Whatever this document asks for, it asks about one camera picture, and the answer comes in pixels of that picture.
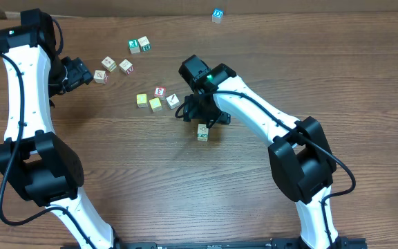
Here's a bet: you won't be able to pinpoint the white green wooden block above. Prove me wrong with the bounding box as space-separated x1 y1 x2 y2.
197 124 209 142

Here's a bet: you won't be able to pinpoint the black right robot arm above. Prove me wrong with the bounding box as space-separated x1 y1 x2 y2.
176 55 339 248

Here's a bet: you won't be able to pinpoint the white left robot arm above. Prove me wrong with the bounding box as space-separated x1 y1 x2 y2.
0 9 120 248

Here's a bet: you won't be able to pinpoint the white pencil picture block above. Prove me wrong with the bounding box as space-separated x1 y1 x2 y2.
166 93 180 109

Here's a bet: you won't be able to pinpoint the tan red picture block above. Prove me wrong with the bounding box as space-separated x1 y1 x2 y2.
93 70 108 84

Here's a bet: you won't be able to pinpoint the red number three block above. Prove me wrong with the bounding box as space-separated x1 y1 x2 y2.
154 86 167 100

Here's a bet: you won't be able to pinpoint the yellow block right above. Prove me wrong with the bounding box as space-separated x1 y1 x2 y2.
149 97 162 112

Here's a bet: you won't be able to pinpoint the yellow block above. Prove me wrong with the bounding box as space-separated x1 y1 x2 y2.
149 97 162 112
136 93 148 108

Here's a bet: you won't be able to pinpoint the white red picture block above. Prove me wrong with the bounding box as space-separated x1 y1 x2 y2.
119 59 134 75

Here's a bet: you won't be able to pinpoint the yellow block left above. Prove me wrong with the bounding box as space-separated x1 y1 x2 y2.
136 93 148 108

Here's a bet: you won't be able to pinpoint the green J wooden block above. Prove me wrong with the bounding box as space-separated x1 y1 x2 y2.
128 39 140 54

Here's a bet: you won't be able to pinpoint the green R wooden block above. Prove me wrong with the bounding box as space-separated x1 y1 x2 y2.
138 36 151 52

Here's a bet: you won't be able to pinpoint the blue letter block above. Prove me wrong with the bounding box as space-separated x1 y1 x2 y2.
211 8 224 24

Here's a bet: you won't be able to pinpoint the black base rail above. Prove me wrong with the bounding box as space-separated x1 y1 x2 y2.
60 237 368 249

